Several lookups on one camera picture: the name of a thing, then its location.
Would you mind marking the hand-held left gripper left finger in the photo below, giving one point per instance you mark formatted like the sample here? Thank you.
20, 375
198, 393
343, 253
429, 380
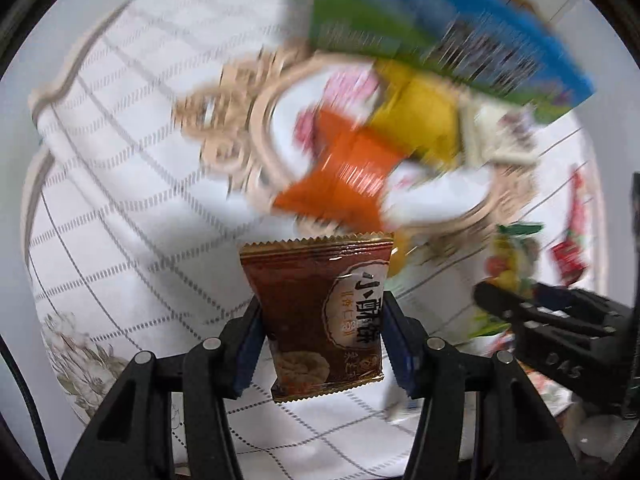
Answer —
247, 355

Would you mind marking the white printed blanket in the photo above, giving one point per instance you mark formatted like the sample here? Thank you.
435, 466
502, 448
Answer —
150, 185

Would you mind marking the plain orange snack packet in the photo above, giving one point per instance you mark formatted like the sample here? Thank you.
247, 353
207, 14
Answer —
340, 175

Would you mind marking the white snack packet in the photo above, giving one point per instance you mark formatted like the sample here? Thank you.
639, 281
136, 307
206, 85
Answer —
492, 135

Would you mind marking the white plastic bag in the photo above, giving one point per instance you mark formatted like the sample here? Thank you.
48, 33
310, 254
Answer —
602, 437

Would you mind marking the yellow snack packet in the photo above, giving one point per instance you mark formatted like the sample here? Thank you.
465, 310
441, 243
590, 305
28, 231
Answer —
420, 110

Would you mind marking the printed cardboard box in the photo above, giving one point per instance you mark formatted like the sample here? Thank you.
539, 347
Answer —
425, 10

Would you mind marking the brown snack packet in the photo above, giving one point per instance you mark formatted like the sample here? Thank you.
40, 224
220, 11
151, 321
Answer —
310, 310

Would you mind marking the pink snack packet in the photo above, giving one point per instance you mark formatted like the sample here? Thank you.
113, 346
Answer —
350, 87

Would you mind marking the small red snack packet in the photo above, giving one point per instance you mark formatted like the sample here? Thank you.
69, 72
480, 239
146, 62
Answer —
570, 255

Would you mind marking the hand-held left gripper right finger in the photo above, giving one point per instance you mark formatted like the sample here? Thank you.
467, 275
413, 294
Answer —
400, 355

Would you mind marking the green yellow fruit packet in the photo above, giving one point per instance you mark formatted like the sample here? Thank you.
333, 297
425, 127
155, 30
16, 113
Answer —
507, 260

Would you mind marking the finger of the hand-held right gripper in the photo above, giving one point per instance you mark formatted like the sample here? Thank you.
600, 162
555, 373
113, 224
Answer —
505, 305
575, 297

